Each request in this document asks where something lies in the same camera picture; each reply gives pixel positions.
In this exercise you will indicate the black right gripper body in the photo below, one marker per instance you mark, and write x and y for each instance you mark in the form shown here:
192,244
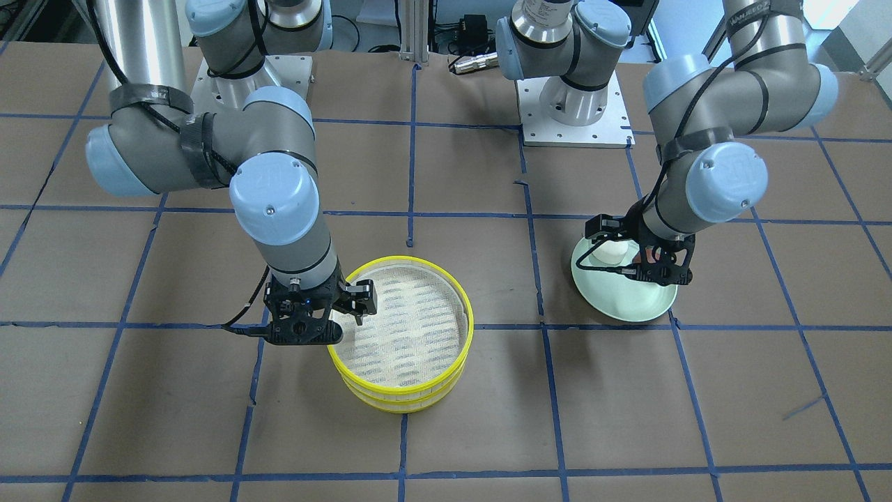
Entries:
362,297

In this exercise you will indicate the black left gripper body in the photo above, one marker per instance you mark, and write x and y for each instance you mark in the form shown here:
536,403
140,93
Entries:
603,228

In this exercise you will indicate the yellow top steamer layer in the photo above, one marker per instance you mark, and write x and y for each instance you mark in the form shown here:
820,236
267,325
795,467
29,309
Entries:
421,332

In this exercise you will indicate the yellow steamer layer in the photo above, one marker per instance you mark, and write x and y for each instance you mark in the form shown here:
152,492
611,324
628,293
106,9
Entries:
421,332
404,403

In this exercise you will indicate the white bun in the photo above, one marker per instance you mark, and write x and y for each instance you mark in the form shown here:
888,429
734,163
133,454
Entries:
610,253

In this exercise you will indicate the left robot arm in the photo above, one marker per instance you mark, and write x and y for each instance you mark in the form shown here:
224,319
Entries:
697,112

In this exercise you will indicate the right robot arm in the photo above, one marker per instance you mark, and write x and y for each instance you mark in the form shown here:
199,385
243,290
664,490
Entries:
260,147

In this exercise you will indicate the yellow bottom steamer layer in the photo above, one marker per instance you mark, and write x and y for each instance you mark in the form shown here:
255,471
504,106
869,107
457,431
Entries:
404,403

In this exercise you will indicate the brown bun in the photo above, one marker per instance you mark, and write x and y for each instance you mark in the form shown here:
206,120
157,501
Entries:
650,255

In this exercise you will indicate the light green plate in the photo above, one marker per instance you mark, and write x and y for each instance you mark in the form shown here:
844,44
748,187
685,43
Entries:
616,295

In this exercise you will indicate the black power adapter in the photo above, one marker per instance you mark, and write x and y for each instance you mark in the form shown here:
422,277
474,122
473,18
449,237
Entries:
473,30

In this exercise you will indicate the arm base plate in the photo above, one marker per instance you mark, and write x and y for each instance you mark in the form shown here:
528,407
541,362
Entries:
215,94
556,115

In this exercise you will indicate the aluminium frame post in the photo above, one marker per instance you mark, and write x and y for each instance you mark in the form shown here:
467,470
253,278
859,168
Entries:
413,21

